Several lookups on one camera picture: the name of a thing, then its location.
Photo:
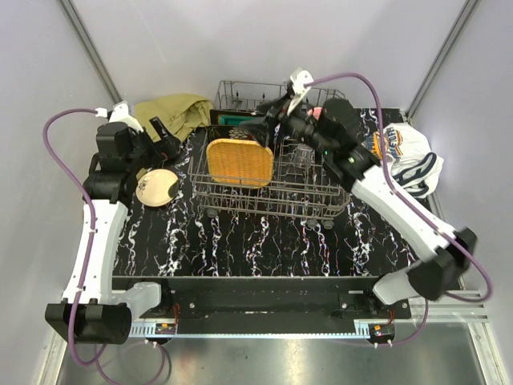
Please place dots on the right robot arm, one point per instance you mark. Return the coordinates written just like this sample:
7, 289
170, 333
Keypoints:
444, 253

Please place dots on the teal square ceramic dish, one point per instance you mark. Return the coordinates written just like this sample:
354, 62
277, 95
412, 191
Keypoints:
231, 118

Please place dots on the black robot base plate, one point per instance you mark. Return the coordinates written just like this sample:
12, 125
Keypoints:
266, 307

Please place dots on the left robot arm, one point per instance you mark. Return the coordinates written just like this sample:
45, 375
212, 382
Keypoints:
89, 311

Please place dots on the pink skull pattern mug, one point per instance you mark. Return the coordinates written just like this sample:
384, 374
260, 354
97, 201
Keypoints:
315, 112

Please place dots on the woven bamboo basket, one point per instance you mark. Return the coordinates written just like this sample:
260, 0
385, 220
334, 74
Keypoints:
239, 162

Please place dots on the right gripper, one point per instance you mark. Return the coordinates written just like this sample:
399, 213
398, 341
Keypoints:
264, 126

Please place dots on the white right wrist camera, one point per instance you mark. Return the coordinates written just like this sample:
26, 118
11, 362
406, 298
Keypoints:
301, 84

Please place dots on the grey wire dish rack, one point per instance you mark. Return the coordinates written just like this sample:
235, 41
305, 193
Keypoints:
292, 192

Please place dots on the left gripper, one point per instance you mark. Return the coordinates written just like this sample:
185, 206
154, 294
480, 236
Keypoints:
168, 144

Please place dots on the clear drinking glass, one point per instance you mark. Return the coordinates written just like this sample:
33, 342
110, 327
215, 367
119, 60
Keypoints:
303, 156

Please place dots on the black floral square plate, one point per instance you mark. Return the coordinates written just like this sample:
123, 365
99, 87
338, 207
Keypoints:
216, 132

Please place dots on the cream round floral plate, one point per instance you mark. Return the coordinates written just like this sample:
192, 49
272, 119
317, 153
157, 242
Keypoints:
157, 188

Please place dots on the olive green cloth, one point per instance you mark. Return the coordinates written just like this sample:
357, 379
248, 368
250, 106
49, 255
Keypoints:
181, 114

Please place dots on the white printed t-shirt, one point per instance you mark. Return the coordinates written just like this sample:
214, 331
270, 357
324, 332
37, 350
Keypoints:
411, 162

